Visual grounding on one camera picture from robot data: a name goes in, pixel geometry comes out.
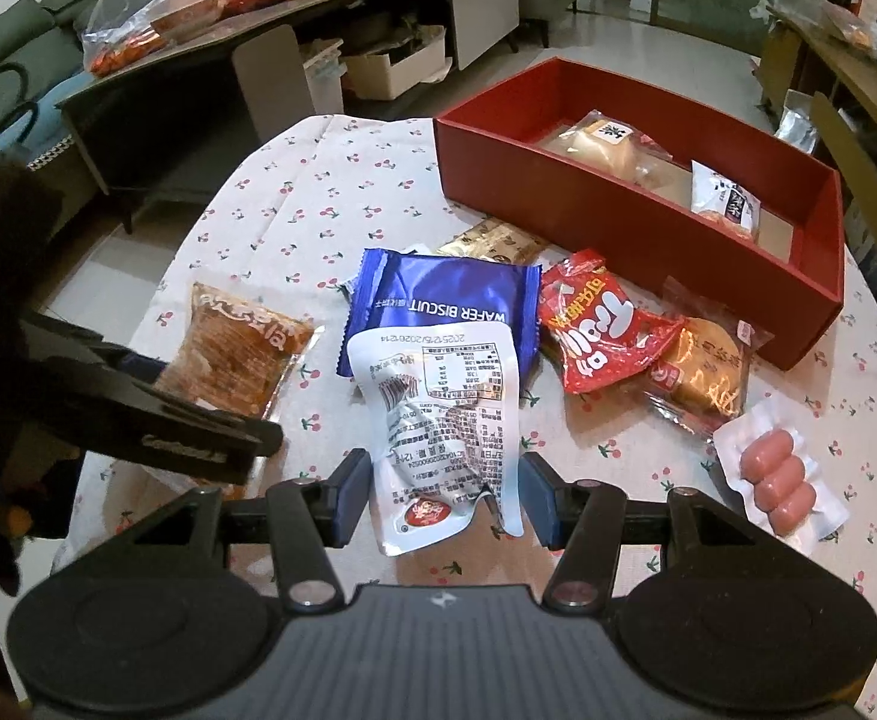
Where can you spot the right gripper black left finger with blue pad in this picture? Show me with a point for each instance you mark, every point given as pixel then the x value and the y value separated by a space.
pixel 306 519

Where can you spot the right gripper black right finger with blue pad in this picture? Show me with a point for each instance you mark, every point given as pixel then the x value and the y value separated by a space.
pixel 585 522

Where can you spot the white snack pouch red seal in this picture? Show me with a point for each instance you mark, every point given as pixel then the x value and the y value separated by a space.
pixel 444 403

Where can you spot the orange brown snack pack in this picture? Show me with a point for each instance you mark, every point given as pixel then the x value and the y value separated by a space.
pixel 235 355

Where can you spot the round cake clear wrapper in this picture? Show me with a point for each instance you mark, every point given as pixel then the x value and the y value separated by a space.
pixel 700 382

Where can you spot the red candy snack bag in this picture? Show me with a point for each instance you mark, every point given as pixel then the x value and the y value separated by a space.
pixel 602 336

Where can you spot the pink sausages vacuum pack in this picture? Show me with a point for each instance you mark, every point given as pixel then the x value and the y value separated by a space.
pixel 765 460

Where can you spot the blue wafer biscuit pack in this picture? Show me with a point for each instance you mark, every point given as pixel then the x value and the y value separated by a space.
pixel 393 289

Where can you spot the white black small snack pack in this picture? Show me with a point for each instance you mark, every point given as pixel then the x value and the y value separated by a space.
pixel 724 202

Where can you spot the clear plastic bag red snacks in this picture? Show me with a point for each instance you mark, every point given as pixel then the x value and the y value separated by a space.
pixel 120 32

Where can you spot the gold brown snack bar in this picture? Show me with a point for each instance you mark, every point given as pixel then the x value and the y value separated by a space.
pixel 495 241

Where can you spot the cherry print tablecloth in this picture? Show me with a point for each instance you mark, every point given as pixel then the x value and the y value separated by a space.
pixel 289 227

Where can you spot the grey green sofa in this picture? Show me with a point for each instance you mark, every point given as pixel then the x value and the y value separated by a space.
pixel 41 64

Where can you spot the red cardboard box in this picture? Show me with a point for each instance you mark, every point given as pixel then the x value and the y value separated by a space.
pixel 492 158

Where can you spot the pale bread clear pack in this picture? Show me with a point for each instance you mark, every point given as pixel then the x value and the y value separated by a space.
pixel 611 146

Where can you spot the silver foil bag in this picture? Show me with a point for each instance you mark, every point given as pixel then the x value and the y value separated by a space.
pixel 796 126

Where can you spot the white storage bin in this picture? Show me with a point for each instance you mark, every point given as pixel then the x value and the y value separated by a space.
pixel 388 70

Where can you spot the dark long side table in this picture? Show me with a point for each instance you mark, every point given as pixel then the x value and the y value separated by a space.
pixel 180 119

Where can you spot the wooden tv cabinet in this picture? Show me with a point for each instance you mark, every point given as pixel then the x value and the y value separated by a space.
pixel 841 85

